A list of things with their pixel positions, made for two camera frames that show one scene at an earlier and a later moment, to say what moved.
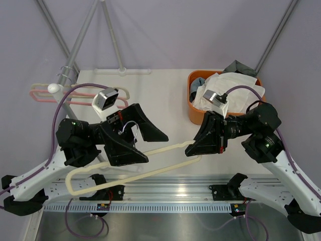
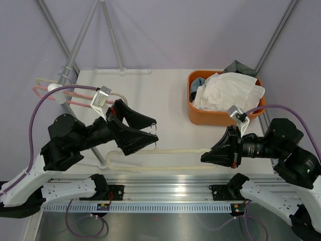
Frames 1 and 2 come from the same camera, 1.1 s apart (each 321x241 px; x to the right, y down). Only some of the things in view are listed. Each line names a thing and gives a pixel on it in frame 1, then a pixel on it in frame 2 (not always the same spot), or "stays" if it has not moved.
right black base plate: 227,193 stays
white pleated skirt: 238,101 stays
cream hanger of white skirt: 130,176 to 169,150
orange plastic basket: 196,115 stays
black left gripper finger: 119,152 to 129,139
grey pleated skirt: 236,66 stays
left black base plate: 114,194 stays
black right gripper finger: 208,138 to 227,152
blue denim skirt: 194,84 stays
